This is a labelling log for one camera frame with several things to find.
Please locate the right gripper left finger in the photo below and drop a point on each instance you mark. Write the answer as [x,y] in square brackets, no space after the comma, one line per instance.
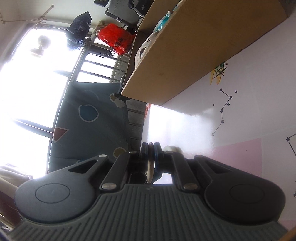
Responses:
[126,164]

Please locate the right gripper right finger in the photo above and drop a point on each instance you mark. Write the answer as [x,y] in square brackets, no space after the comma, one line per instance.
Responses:
[175,164]

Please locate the plush doll red shirt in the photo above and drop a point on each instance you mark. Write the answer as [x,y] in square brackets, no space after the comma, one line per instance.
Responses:
[144,48]

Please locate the blue wet wipes pack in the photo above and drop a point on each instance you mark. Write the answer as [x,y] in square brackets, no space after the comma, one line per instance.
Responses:
[162,22]

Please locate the beige powder puff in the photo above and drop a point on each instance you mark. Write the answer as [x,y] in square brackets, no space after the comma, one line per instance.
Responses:
[150,163]

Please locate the dark patterned bed sheet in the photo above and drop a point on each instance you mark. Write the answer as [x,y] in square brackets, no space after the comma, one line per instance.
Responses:
[91,121]

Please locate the brown cardboard box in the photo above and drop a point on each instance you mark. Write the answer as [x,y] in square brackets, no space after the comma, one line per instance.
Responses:
[198,37]

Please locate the red plastic bag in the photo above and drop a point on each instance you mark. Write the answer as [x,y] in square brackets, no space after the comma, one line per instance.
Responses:
[117,38]

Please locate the dark blue hanging garment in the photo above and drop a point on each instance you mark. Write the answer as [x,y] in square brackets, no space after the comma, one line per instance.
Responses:
[77,32]

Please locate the grey folded wheelchair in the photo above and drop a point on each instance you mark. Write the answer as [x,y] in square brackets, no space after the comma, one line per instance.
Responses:
[127,12]

